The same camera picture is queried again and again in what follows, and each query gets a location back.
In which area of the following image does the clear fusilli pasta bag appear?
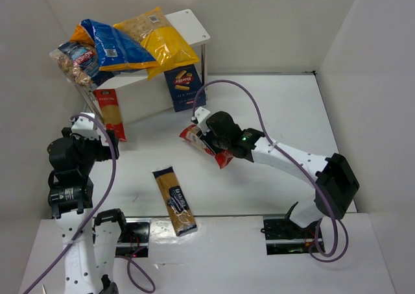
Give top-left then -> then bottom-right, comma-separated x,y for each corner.
49,42 -> 99,92

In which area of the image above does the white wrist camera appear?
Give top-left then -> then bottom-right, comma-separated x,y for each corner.
71,112 -> 100,141
191,107 -> 211,135

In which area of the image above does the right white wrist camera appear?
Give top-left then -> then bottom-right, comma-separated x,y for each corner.
191,107 -> 211,135

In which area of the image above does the yellow pasta bag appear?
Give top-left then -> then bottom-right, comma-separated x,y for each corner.
113,7 -> 199,80

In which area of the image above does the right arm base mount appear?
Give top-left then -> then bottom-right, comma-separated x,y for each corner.
260,202 -> 325,255

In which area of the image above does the dark blue Barilla pasta box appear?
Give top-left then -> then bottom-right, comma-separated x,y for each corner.
163,64 -> 202,112

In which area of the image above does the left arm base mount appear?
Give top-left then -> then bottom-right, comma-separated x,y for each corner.
115,217 -> 150,258

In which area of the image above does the white two-tier shelf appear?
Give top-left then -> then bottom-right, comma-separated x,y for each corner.
76,8 -> 211,126

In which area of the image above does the black La Sicilia spaghetti pack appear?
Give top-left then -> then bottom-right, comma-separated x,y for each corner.
152,166 -> 197,237

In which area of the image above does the red spaghetti pack on shelf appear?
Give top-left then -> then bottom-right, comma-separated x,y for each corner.
94,89 -> 127,141

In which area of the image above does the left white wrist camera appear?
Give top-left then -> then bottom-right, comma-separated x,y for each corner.
71,112 -> 100,141

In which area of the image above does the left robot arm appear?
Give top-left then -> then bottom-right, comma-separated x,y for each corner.
47,127 -> 126,293

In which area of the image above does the blue and orange pasta bag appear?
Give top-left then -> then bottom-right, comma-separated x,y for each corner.
70,19 -> 160,72

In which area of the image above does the red spaghetti pack with barcode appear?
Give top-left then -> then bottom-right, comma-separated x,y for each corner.
179,124 -> 233,169

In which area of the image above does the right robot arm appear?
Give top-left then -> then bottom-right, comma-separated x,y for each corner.
192,108 -> 360,228

